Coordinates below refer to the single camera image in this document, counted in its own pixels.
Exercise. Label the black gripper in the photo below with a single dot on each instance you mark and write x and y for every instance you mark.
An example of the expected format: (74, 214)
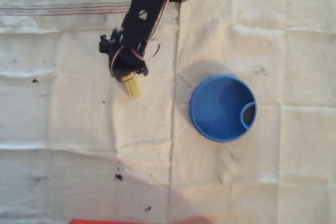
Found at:
(125, 71)

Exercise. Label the yellow rectangular block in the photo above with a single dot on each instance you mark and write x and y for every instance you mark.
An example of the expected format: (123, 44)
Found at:
(133, 87)

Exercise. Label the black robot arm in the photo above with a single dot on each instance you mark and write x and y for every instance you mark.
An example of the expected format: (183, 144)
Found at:
(143, 6)

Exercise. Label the blue plastic cup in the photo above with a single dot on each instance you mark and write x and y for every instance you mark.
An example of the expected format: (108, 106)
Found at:
(218, 113)

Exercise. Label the white cloth with striped band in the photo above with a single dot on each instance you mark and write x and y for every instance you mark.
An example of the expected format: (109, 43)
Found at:
(78, 134)

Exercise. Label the red flat object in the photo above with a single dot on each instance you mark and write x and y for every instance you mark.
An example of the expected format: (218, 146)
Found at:
(136, 221)

